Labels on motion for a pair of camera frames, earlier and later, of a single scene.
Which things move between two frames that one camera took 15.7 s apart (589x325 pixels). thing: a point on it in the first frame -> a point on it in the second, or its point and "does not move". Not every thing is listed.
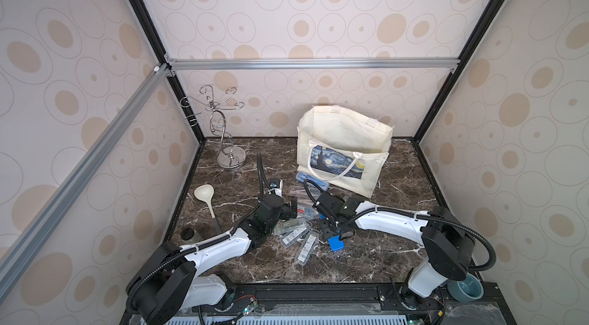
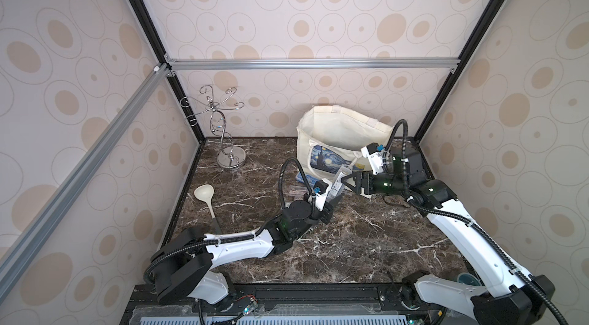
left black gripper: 287,212 -> 328,213
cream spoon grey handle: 205,192 does not move
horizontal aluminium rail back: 327,64 does not move
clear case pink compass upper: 298,192 does not move
